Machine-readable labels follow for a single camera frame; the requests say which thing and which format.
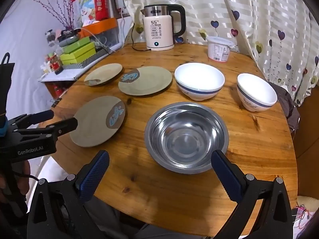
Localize white side shelf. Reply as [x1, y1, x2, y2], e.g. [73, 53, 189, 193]
[38, 47, 120, 100]

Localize white electric kettle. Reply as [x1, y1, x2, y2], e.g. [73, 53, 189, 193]
[140, 4, 186, 51]

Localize purple flower branches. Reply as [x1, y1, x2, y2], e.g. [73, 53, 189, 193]
[31, 0, 76, 30]

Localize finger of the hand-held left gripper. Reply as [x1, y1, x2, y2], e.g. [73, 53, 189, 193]
[14, 118, 78, 143]
[7, 110, 54, 130]

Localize red white figurine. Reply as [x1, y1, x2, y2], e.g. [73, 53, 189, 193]
[41, 52, 63, 75]

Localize stainless steel bowl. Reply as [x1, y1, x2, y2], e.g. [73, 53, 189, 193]
[144, 102, 229, 175]

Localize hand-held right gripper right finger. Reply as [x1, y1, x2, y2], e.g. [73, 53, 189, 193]
[211, 150, 293, 239]

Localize white plastic tub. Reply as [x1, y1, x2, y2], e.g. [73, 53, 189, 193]
[206, 36, 236, 62]

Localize clear storage box orange lid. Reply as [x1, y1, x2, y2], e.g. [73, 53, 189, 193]
[80, 18, 123, 53]

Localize pink patterned cloth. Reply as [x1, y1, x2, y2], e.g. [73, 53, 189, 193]
[291, 195, 317, 239]

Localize lime green box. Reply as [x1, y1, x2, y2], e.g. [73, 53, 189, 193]
[60, 52, 97, 66]
[60, 42, 96, 60]

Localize red cartoon gift box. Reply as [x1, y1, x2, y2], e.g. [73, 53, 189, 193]
[74, 0, 112, 28]

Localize wide white bowl blue band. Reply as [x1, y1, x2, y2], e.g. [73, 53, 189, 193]
[174, 63, 226, 102]

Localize black kettle cable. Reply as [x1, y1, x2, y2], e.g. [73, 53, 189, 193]
[131, 21, 153, 53]

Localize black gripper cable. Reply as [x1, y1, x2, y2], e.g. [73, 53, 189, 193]
[11, 170, 40, 183]

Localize grey oval device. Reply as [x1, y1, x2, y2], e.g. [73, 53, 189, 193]
[58, 28, 81, 46]

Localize white cable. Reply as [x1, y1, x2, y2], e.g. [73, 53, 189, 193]
[81, 27, 111, 54]

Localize small tan plate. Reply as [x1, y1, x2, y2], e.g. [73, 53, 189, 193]
[84, 63, 123, 86]

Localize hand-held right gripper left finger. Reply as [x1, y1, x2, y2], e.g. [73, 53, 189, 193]
[27, 150, 110, 239]

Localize tall white bowl blue band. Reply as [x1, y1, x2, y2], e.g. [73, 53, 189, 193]
[236, 73, 278, 112]

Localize dark checked cloth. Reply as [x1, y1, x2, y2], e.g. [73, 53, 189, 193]
[275, 85, 301, 133]

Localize clear pump bottle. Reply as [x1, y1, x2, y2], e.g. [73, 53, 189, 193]
[45, 29, 57, 48]

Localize black white striped box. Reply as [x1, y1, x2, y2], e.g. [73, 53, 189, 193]
[62, 47, 110, 70]

